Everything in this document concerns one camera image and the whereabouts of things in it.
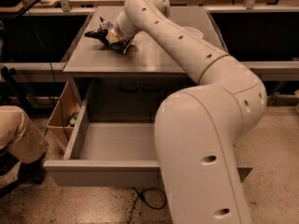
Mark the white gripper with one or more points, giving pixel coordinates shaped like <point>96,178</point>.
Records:
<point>116,34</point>

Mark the blue chip bag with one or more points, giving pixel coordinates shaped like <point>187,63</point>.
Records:
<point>100,34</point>

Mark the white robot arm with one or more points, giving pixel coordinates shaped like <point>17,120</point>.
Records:
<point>195,128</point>

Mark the grey open top drawer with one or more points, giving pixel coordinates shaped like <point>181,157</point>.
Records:
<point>113,142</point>

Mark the grey cabinet table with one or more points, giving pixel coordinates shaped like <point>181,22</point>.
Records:
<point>92,59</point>

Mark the white ceramic bowl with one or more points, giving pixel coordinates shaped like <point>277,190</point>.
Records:
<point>193,32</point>

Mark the green object in box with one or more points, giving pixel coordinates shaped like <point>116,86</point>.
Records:
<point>73,120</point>

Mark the open cardboard box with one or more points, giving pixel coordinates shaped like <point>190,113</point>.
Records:
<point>59,122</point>

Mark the person leg beige trousers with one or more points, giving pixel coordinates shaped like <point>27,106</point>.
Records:
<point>19,136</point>

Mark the black shoe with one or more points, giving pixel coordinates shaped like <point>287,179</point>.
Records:
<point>34,172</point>

